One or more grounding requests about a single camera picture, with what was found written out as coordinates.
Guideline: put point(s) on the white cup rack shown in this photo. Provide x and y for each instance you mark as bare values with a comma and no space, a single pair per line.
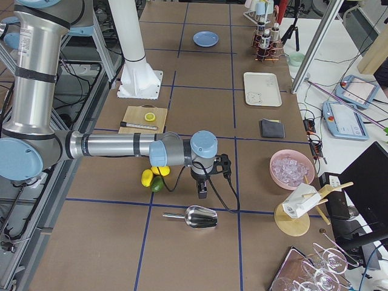
260,10

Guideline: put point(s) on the blue teach pendant far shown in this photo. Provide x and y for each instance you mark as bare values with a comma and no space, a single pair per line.
357,91

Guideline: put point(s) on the blue teach pendant near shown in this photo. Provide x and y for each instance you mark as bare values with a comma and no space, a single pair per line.
343,123

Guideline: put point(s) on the dark drink bottle right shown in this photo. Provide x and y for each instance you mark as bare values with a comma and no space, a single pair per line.
274,33

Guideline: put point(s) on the copper wire bottle rack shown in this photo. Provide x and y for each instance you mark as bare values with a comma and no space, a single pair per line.
273,53

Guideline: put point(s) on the pink bowl of ice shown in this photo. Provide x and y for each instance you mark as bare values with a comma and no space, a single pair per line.
290,168

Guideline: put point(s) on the steel ice scoop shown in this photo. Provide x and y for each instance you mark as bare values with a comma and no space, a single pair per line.
196,217

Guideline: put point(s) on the clear wine glass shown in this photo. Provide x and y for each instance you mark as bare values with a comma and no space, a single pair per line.
331,259

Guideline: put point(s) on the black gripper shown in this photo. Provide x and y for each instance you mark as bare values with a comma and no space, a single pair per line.
198,176

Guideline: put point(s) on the mint green bowl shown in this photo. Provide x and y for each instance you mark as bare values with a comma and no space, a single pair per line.
295,59

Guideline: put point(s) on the dark drink bottle middle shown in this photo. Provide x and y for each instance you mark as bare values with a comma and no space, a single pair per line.
265,40

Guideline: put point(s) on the yellow lemon upper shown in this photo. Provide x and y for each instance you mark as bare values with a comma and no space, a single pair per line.
161,171

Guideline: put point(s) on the lemon half slice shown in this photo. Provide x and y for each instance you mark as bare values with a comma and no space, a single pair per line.
150,117

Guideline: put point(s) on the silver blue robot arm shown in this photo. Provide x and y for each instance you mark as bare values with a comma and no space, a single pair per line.
29,145

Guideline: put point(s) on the cream bear tray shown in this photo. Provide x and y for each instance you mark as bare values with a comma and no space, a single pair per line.
261,89

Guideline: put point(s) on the dark drink bottle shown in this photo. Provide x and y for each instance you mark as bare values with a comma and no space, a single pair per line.
265,40
259,32
274,33

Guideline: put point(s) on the yellow lemon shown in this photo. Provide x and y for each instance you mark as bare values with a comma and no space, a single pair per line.
146,178
161,171

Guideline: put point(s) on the white paper carton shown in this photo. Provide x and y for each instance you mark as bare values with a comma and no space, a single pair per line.
301,200

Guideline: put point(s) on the black monitor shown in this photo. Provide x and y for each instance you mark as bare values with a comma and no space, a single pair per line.
368,173

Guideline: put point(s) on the dark drink bottle left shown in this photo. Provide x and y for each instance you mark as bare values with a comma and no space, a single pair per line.
259,32

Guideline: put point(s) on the black camera tripod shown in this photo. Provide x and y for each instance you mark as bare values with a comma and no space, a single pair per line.
293,28

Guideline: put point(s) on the wooden cutting board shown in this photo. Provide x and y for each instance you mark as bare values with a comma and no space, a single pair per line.
135,114

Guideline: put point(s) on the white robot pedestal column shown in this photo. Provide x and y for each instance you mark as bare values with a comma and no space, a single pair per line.
138,79

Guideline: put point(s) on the green lime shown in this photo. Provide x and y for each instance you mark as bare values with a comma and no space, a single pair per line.
157,184

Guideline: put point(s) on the wooden cup stand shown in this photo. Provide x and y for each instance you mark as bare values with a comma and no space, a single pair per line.
299,226

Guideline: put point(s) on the aluminium frame post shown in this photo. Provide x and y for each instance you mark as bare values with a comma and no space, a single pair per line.
324,25

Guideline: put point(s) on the blue round plate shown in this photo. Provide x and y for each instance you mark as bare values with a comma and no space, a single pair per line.
205,39

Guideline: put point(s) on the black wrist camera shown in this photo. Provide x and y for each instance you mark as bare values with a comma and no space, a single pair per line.
222,165

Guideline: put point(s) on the yellow lemon lower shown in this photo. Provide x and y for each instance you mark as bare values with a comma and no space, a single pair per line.
146,178

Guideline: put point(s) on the blue teach pendant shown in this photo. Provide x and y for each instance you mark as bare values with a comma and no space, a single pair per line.
343,123
357,91

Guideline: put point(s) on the steel cylinder muddler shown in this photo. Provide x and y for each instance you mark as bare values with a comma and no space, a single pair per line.
137,126

